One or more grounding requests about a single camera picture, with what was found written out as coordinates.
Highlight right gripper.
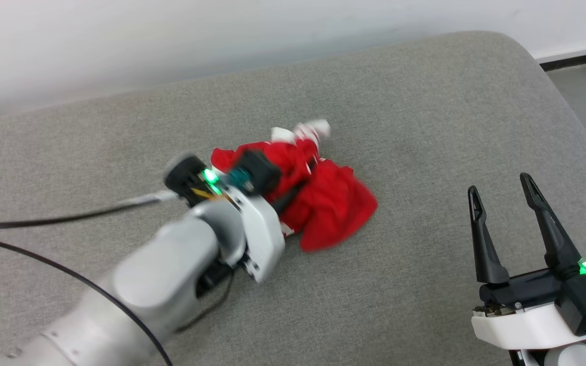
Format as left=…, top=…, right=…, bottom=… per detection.
left=467, top=172, right=586, bottom=352

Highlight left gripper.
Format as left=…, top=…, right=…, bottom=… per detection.
left=164, top=154, right=320, bottom=284

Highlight red garment with white trim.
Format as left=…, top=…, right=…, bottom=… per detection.
left=211, top=119, right=379, bottom=253

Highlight black baseboard strip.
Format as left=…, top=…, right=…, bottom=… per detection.
left=538, top=45, right=586, bottom=71

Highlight teal camera cable connector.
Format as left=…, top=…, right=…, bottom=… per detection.
left=228, top=168, right=252, bottom=190

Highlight thin black cable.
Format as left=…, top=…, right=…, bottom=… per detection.
left=0, top=190, right=181, bottom=232
left=0, top=233, right=174, bottom=366
left=173, top=272, right=237, bottom=333

